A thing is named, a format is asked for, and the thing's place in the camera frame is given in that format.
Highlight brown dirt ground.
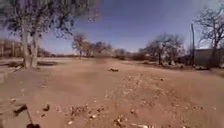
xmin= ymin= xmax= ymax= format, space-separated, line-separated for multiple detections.
xmin=0 ymin=57 xmax=224 ymax=128

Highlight line of distant bare trees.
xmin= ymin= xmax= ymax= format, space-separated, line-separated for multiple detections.
xmin=71 ymin=33 xmax=138 ymax=61

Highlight cluster of bare trees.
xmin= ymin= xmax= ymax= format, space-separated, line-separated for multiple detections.
xmin=139 ymin=33 xmax=186 ymax=66

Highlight scattered stones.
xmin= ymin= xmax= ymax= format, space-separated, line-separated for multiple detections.
xmin=9 ymin=66 xmax=218 ymax=128

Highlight tall thin pole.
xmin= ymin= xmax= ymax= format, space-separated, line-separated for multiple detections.
xmin=190 ymin=23 xmax=196 ymax=66

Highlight large bare tree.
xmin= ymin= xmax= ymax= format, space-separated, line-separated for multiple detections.
xmin=0 ymin=0 xmax=101 ymax=70

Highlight grey building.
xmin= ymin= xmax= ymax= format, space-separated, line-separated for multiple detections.
xmin=193 ymin=48 xmax=223 ymax=68

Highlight bare tree beside building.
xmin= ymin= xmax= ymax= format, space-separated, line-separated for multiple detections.
xmin=194 ymin=4 xmax=224 ymax=70

